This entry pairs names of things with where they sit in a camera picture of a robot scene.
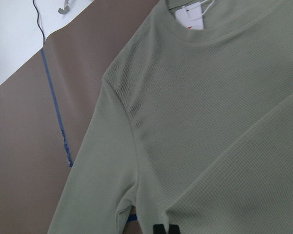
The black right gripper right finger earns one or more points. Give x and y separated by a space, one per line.
174 229

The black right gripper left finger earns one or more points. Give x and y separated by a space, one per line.
158 228

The olive green long-sleeve shirt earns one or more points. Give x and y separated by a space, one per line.
191 127

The white neck label tag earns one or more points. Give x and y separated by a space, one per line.
190 17

